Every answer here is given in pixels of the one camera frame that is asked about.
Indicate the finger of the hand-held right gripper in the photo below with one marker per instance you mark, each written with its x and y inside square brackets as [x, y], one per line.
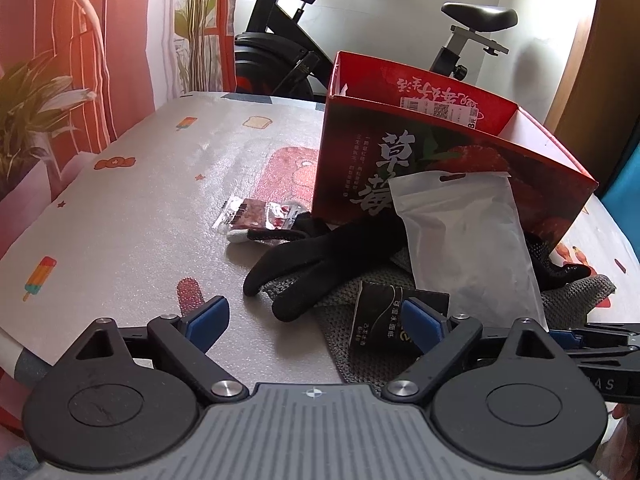
[567, 338]
[615, 331]

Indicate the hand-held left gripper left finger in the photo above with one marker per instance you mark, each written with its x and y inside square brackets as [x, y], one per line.
[207, 317]

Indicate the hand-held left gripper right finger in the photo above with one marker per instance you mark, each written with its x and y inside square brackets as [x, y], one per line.
[422, 325]

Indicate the grey knitted cloth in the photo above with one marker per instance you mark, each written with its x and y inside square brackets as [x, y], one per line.
[565, 305]

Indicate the black tissue packet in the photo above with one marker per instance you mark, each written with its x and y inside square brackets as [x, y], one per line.
[380, 315]

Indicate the black glove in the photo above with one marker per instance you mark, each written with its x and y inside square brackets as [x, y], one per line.
[560, 272]
[310, 265]

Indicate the white plastic pouch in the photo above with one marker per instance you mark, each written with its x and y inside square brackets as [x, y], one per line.
[465, 250]

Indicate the clear red snack packet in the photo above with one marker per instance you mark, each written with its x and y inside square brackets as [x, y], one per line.
[250, 212]

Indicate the red printed cardboard box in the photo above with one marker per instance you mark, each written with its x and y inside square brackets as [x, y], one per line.
[350, 160]

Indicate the blue cloth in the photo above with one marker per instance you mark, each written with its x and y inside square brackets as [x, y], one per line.
[622, 200]

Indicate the brown wooden board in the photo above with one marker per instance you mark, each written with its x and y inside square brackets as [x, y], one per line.
[575, 70]

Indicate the black exercise bike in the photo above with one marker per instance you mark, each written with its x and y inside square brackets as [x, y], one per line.
[270, 45]

